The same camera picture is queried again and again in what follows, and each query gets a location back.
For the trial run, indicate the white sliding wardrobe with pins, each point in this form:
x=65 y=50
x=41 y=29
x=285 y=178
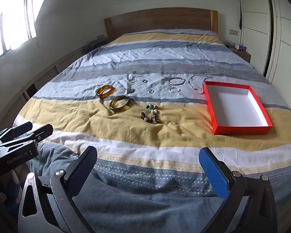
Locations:
x=266 y=33

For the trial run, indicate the wooden headboard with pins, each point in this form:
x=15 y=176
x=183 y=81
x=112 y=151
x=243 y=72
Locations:
x=161 y=18

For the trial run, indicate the orange amber bangle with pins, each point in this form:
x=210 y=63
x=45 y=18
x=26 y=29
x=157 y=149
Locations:
x=105 y=91

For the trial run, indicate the red shallow box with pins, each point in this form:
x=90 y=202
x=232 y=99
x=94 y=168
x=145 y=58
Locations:
x=235 y=109

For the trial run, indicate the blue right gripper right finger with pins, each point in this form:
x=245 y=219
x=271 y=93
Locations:
x=218 y=174

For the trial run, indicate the silver brooch cluster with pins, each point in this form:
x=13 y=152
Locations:
x=129 y=91

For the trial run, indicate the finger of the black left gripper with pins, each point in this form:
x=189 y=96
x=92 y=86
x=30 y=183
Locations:
x=14 y=132

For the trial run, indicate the dark olive bangle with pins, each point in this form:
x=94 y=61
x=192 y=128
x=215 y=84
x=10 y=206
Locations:
x=120 y=103

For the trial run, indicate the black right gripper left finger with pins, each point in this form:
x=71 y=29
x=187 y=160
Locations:
x=78 y=171

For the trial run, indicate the bright window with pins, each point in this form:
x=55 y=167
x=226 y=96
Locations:
x=17 y=23

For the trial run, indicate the large silver bangle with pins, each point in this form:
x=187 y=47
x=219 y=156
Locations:
x=176 y=81

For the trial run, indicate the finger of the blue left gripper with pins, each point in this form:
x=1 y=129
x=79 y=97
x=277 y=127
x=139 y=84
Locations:
x=35 y=136

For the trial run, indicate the striped bed duvet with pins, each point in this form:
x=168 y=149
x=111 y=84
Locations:
x=147 y=177

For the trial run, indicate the wooden nightstand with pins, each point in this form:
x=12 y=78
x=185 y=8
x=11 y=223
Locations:
x=241 y=53

